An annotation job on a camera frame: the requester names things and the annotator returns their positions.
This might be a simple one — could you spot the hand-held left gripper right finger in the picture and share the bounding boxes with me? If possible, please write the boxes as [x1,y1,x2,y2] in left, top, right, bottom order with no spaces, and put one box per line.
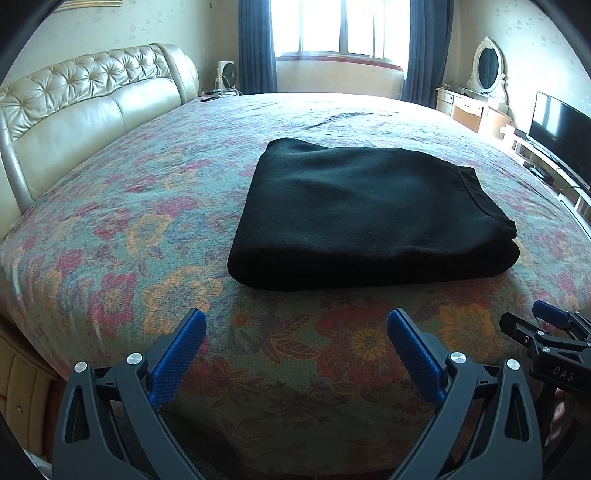
[387,308,543,480]

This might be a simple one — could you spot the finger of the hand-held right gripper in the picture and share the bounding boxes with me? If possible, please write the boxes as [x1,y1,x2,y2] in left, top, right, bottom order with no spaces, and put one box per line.
[532,300,585,332]
[499,311,555,358]

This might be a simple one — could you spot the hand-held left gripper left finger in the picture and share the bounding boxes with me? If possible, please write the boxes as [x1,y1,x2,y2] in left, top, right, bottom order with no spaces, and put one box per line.
[52,308,208,480]

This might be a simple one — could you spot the black pants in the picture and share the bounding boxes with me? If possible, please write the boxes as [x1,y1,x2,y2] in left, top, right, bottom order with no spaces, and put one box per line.
[227,137,521,291]

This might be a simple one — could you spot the person's right hand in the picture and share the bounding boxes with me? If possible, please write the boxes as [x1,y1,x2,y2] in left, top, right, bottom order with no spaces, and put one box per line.
[551,387,575,445]

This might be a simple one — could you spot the floral bedspread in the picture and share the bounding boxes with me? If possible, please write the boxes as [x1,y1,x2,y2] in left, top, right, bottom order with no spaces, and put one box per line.
[0,92,591,467]

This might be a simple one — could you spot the beige nightstand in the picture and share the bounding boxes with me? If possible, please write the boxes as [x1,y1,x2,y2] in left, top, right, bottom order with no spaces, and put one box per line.
[0,318,58,462]

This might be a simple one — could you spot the white television stand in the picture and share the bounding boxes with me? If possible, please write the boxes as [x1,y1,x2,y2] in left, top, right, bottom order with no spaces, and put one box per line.
[501,124,591,227]

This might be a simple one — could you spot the black television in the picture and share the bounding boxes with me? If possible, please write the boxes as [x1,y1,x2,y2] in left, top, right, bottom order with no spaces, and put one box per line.
[527,91,591,192]

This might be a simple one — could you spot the cream dressing table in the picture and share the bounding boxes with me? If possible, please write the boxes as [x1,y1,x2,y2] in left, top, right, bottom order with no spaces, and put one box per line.
[435,83,513,137]

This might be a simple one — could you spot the oval white vanity mirror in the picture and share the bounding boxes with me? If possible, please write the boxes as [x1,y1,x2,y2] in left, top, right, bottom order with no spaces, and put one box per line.
[465,36,510,106]

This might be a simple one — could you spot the beige tufted leather headboard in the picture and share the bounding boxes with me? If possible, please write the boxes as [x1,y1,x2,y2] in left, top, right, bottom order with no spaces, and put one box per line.
[0,43,200,241]

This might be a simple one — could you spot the white fan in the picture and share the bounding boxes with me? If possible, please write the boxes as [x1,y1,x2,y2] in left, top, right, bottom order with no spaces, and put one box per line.
[217,60,240,93]

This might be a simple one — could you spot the window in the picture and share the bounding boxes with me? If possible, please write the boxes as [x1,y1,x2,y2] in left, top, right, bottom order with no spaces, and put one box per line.
[270,0,414,61]

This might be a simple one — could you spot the gold picture frame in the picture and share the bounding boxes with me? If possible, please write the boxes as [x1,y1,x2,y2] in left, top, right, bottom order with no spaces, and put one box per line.
[58,0,124,11]

